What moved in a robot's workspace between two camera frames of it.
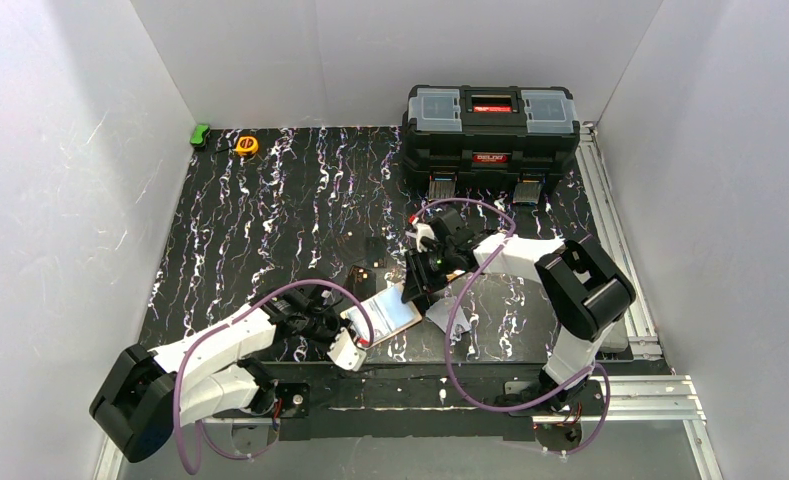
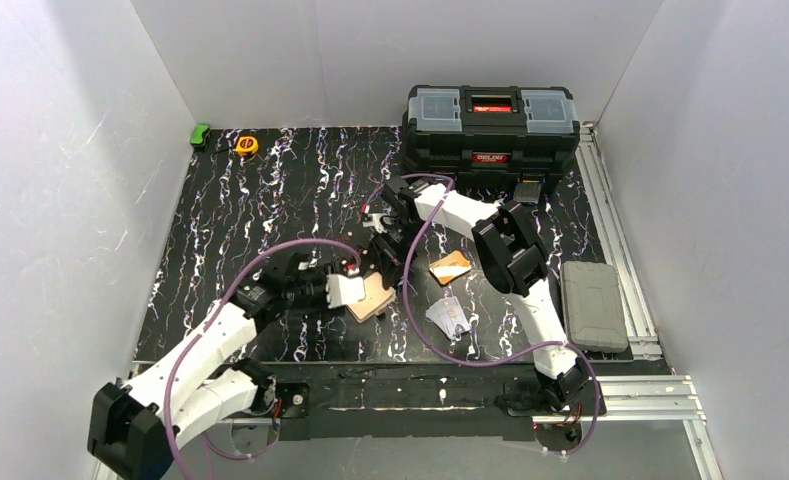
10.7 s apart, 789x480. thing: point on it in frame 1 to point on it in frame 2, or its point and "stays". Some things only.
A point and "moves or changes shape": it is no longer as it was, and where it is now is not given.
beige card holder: (389, 315) moves or changes shape
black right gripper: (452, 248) to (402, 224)
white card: (440, 312) stays
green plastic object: (198, 135) stays
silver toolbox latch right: (527, 192) stays
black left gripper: (331, 323) to (339, 268)
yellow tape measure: (247, 145) stays
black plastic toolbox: (487, 136) stays
